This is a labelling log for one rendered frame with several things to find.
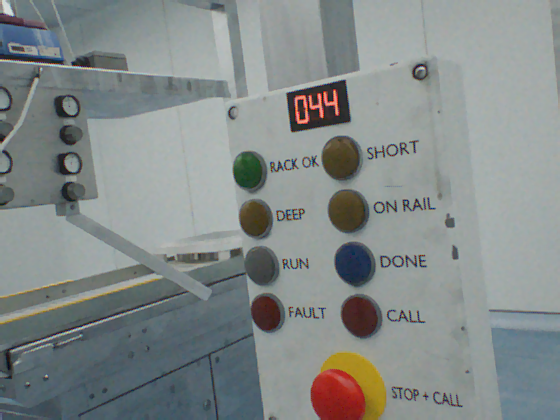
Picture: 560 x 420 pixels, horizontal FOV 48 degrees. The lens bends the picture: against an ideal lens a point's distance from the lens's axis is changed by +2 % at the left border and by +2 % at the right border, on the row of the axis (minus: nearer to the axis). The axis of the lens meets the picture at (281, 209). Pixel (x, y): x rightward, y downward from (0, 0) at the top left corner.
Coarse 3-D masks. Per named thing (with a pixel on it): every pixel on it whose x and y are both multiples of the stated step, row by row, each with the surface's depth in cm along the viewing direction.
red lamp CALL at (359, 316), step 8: (344, 304) 42; (352, 304) 42; (360, 304) 41; (368, 304) 41; (344, 312) 42; (352, 312) 42; (360, 312) 42; (368, 312) 41; (344, 320) 42; (352, 320) 42; (360, 320) 42; (368, 320) 41; (376, 320) 41; (352, 328) 42; (360, 328) 42; (368, 328) 41
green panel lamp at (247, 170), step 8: (240, 160) 46; (248, 160) 46; (256, 160) 45; (240, 168) 46; (248, 168) 46; (256, 168) 45; (240, 176) 46; (248, 176) 46; (256, 176) 45; (240, 184) 46; (248, 184) 46; (256, 184) 46
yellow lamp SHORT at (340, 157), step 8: (328, 144) 42; (336, 144) 41; (344, 144) 41; (352, 144) 41; (328, 152) 42; (336, 152) 41; (344, 152) 41; (352, 152) 41; (328, 160) 42; (336, 160) 41; (344, 160) 41; (352, 160) 41; (328, 168) 42; (336, 168) 41; (344, 168) 41; (352, 168) 41; (336, 176) 42; (344, 176) 41
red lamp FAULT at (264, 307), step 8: (264, 296) 47; (256, 304) 47; (264, 304) 46; (272, 304) 46; (256, 312) 47; (264, 312) 46; (272, 312) 46; (280, 312) 46; (256, 320) 47; (264, 320) 46; (272, 320) 46; (280, 320) 46; (264, 328) 47; (272, 328) 46
